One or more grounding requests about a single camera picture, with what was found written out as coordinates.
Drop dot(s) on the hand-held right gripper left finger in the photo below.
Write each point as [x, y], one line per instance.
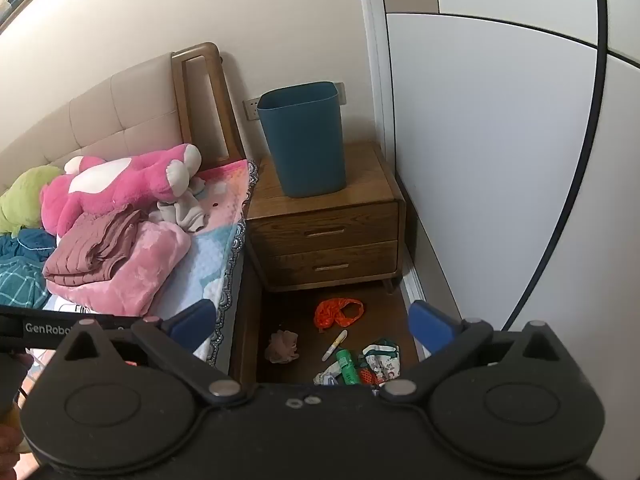
[192, 324]

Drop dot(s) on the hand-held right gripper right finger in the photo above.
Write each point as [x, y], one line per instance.
[431, 327]

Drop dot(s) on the printed plastic wrapper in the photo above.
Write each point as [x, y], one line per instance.
[382, 360]

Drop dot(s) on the white pen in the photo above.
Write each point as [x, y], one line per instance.
[335, 346]

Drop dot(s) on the red plastic bag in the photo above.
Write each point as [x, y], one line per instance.
[327, 315]

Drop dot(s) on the white green plastic wrapper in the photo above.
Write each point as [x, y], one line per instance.
[327, 374]

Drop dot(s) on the blue plastic bin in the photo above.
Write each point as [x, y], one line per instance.
[305, 145]

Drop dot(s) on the person's left hand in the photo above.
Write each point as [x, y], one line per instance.
[10, 440]

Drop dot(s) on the teal plaid cloth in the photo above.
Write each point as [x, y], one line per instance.
[20, 270]

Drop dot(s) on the pink fleece blanket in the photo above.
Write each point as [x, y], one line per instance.
[150, 265]

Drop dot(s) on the orange foam net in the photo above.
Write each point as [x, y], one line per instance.
[366, 376]

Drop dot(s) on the green bottle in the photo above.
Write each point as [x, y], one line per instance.
[347, 367]

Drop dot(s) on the crumpled brown tissue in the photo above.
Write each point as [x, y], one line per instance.
[282, 347]

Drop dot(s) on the mauve folded cloth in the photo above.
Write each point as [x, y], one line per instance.
[95, 247]

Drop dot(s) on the white pink plush toy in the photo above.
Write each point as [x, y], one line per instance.
[187, 210]

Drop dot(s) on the printed lace-edged bed sheet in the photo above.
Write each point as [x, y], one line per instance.
[220, 210]

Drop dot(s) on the wooden nightstand drawer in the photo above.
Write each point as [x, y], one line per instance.
[325, 220]
[335, 257]

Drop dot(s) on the green plush toy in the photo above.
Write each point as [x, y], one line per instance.
[22, 195]

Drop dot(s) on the wooden nightstand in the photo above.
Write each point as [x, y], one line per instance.
[365, 185]

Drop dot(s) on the white wardrobe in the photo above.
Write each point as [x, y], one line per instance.
[490, 135]

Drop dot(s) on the beige upholstered wooden headboard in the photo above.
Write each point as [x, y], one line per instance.
[125, 105]

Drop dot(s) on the wooden bed frame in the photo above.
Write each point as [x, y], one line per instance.
[247, 320]

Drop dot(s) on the white wall socket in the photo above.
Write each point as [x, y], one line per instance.
[251, 110]
[341, 92]

